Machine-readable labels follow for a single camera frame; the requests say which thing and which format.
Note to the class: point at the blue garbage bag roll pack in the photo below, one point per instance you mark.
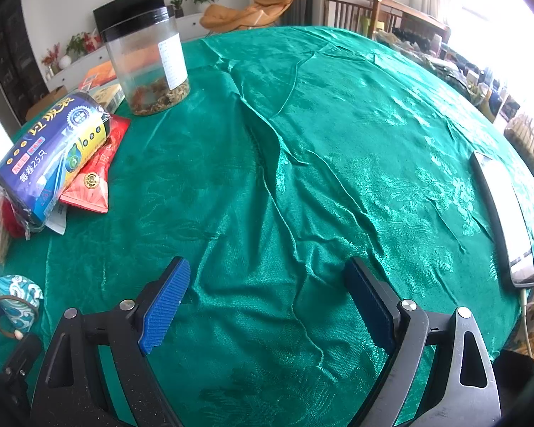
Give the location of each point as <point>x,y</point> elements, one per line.
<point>49,151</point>

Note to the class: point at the clear plastic jar black lid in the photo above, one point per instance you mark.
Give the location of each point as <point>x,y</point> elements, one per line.
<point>147,53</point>

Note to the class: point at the beige cardboard box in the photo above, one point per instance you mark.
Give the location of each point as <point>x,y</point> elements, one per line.
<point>111,95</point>

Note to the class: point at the red yarn ball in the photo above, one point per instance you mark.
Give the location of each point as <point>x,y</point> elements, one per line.
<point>12,220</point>

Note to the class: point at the brown cardboard carton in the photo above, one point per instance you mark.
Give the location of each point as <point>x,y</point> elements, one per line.
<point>49,98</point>

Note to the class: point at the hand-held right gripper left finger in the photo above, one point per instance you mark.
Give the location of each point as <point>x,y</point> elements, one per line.
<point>164,307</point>

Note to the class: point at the orange book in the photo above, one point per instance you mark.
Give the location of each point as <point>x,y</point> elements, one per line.
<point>100,73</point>

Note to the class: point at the black television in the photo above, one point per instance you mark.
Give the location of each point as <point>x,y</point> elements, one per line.
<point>129,4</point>

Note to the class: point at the dark display shelf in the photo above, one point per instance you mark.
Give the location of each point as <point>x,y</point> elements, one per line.
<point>13,53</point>

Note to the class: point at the smartphone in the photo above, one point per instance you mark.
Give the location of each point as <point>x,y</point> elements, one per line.
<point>507,222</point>

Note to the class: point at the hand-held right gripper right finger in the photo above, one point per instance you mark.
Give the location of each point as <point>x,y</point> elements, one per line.
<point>368,302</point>

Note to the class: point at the orange lounge chair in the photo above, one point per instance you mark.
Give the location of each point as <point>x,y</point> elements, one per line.
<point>249,13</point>

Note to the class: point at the small potted plant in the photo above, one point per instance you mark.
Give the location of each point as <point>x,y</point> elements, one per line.
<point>177,6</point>

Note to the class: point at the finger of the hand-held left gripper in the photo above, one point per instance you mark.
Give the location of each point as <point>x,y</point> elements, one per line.
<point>22,356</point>

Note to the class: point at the pile of clutter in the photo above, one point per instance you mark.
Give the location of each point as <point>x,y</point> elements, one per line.
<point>463,71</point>

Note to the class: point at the red snack packet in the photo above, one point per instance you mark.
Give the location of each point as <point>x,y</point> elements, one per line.
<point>98,169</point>

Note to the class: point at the blue patterned fabric pouch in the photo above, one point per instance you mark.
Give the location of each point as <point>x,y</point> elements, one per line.
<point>20,291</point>

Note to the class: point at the wooden chair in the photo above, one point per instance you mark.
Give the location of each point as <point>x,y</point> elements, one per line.
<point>342,9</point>

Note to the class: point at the green plant with red decoration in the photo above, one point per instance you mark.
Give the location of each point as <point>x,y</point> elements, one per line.
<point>82,43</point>

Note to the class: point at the beige ribbed object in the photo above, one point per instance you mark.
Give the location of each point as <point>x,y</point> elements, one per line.
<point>529,142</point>

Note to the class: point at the green patterned tablecloth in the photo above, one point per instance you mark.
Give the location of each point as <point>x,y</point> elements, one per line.
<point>293,187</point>

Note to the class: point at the red flowers in white vase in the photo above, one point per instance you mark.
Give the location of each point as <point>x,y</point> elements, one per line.
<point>55,58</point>

